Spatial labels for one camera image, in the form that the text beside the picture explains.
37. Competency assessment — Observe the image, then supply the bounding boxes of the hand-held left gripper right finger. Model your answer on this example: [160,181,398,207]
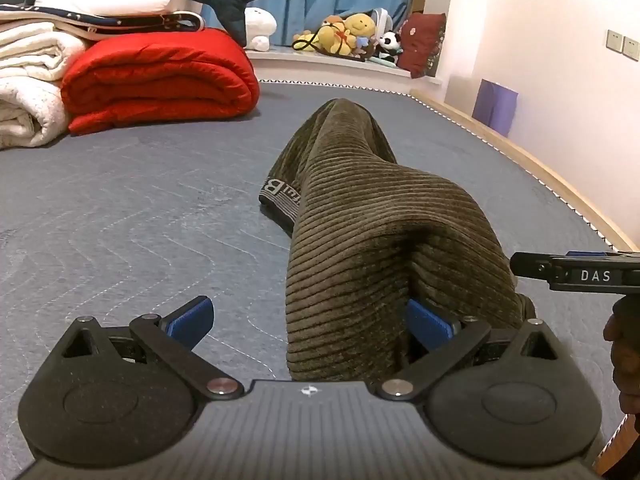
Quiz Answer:
[375,300,558,402]

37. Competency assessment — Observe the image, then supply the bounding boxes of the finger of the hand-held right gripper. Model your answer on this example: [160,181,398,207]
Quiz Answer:
[510,251,553,281]

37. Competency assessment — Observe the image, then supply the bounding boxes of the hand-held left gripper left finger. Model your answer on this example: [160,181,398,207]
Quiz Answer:
[62,296,246,401]

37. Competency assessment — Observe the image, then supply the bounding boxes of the olive corduroy pants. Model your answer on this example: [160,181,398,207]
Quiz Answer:
[257,99,538,386]

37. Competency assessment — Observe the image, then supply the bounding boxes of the person's right hand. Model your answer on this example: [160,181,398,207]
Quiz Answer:
[602,294,640,433]

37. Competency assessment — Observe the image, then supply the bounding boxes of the grey-blue quilted mattress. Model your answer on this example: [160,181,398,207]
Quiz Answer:
[0,79,638,480]

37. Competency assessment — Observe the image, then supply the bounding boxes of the purple box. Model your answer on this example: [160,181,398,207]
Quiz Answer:
[472,79,519,138]

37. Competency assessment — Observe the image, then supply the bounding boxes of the red folded quilt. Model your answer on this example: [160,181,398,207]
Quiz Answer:
[60,27,261,136]

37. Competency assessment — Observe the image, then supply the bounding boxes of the dark red cushion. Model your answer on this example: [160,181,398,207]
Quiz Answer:
[397,12,447,79]

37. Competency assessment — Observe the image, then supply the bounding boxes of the panda plush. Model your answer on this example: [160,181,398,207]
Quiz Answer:
[376,31,404,65]

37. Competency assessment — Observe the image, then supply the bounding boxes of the yellow duck plush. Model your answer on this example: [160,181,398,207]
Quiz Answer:
[345,13,377,43]

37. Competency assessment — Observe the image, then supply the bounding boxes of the white folded quilt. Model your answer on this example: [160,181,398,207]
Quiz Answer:
[0,21,91,150]

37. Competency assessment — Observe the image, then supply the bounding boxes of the white mushroom plush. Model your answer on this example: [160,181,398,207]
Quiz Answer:
[244,7,278,52]

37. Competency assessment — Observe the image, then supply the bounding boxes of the yellow bear plush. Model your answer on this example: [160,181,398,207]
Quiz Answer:
[292,16,355,57]

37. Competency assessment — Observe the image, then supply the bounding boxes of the navy starred blanket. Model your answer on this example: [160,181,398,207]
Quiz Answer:
[0,4,206,41]

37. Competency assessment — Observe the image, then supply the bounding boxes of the wooden bed frame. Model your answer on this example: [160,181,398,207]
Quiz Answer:
[410,88,640,253]

